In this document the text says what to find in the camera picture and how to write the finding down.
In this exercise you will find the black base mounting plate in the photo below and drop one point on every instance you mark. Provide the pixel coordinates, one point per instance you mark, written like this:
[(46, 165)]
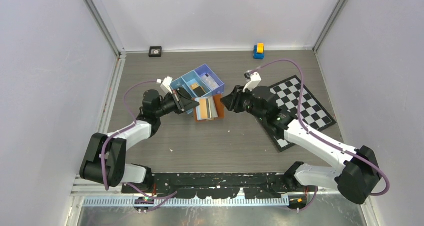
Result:
[(218, 186)]

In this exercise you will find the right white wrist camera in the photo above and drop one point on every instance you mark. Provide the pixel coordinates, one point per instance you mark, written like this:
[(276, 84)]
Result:
[(253, 79)]

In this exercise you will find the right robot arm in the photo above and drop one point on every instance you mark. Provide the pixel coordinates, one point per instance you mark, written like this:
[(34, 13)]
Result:
[(354, 172)]

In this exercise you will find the small black square object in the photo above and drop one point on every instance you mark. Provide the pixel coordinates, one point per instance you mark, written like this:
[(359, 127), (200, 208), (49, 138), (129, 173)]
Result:
[(155, 52)]

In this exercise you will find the blue three-compartment organizer box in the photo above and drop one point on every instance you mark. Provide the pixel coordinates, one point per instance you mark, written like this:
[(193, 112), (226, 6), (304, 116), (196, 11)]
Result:
[(202, 82)]

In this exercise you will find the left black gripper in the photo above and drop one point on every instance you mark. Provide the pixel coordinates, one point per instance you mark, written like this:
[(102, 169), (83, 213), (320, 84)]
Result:
[(178, 99)]

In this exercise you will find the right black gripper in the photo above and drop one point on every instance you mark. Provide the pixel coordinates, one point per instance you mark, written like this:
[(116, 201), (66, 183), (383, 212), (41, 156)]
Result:
[(232, 102)]

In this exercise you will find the blue yellow toy block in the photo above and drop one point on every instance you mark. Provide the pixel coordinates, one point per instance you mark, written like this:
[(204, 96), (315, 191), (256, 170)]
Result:
[(259, 51)]

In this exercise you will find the white item in box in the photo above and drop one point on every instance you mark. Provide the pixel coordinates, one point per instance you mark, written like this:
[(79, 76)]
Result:
[(209, 81)]

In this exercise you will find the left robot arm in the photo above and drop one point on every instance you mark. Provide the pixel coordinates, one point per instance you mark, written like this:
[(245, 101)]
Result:
[(104, 161)]

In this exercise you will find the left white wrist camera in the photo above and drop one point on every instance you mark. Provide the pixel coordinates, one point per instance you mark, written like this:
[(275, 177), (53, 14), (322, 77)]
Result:
[(165, 84)]

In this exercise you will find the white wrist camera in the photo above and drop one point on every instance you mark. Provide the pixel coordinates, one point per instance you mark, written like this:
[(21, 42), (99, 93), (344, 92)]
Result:
[(165, 84), (253, 79)]

